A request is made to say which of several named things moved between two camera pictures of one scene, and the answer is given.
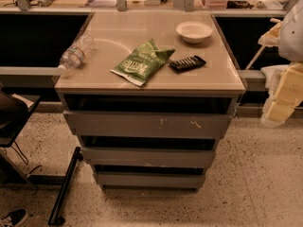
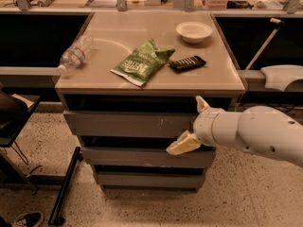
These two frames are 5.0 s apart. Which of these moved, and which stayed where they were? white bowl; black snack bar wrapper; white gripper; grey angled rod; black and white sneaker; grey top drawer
Moved: white gripper; black and white sneaker
Stayed: grey top drawer; black snack bar wrapper; grey angled rod; white bowl
